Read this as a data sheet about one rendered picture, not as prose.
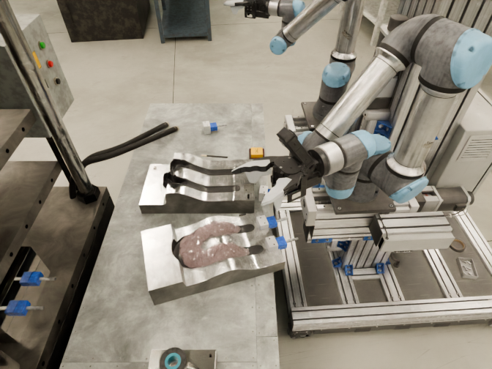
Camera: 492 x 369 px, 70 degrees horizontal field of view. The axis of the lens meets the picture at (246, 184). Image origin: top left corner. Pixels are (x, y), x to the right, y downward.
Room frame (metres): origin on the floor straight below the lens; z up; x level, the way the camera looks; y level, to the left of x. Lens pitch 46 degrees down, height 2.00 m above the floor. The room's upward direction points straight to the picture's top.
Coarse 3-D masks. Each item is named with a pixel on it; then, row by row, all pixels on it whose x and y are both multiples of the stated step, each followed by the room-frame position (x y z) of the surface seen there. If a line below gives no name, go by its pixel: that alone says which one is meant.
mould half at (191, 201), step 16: (192, 160) 1.20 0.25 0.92; (208, 160) 1.24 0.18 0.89; (224, 160) 1.24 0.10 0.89; (240, 160) 1.24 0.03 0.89; (160, 176) 1.16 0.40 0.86; (192, 176) 1.10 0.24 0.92; (208, 176) 1.13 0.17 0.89; (224, 176) 1.13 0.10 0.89; (240, 176) 1.13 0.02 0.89; (144, 192) 1.06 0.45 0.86; (160, 192) 1.06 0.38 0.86; (176, 192) 0.99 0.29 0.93; (192, 192) 1.01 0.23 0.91; (240, 192) 1.03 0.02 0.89; (144, 208) 0.99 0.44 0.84; (160, 208) 0.99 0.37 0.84; (176, 208) 0.99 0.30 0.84; (192, 208) 0.99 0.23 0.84; (208, 208) 0.99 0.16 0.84; (224, 208) 0.99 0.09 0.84; (240, 208) 0.99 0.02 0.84
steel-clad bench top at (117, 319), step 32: (192, 128) 1.61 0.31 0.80; (224, 128) 1.61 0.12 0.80; (256, 128) 1.61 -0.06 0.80; (160, 160) 1.34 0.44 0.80; (128, 192) 1.12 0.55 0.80; (256, 192) 1.12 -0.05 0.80; (128, 224) 0.93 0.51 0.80; (160, 224) 0.93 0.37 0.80; (128, 256) 0.77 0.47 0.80; (96, 288) 0.63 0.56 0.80; (128, 288) 0.63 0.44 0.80; (224, 288) 0.63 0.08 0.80; (256, 288) 0.63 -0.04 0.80; (96, 320) 0.51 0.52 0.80; (128, 320) 0.51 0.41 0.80; (160, 320) 0.51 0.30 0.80; (192, 320) 0.51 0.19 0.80; (224, 320) 0.51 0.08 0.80; (256, 320) 0.51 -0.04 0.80; (64, 352) 0.40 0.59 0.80; (96, 352) 0.40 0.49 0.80; (128, 352) 0.40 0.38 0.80; (224, 352) 0.40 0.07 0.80; (256, 352) 0.40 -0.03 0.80
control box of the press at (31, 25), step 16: (16, 16) 1.45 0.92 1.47; (32, 16) 1.45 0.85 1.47; (32, 32) 1.38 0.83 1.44; (0, 48) 1.18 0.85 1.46; (32, 48) 1.33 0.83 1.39; (48, 48) 1.44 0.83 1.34; (0, 64) 1.18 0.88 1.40; (48, 64) 1.38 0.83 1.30; (0, 80) 1.18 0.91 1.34; (16, 80) 1.18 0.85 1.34; (48, 80) 1.34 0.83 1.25; (64, 80) 1.46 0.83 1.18; (0, 96) 1.18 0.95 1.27; (16, 96) 1.18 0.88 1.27; (64, 96) 1.41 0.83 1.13; (64, 112) 1.36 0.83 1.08; (32, 128) 1.18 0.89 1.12
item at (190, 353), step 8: (152, 352) 0.38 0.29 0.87; (160, 352) 0.38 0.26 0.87; (184, 352) 0.38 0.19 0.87; (192, 352) 0.38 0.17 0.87; (200, 352) 0.38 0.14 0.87; (208, 352) 0.38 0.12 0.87; (216, 352) 0.38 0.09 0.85; (152, 360) 0.35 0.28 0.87; (176, 360) 0.35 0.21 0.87; (192, 360) 0.35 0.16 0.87; (200, 360) 0.35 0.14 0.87; (208, 360) 0.35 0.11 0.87; (216, 360) 0.37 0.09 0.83; (152, 368) 0.33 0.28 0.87; (192, 368) 0.34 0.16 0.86; (200, 368) 0.33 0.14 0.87; (208, 368) 0.33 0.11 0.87; (216, 368) 0.35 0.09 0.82
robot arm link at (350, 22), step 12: (348, 0) 1.51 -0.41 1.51; (360, 0) 1.50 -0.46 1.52; (348, 12) 1.50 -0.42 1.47; (360, 12) 1.50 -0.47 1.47; (348, 24) 1.50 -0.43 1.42; (348, 36) 1.50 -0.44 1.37; (336, 48) 1.53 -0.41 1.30; (348, 48) 1.50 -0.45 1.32; (336, 60) 1.50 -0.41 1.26; (348, 60) 1.48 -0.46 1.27
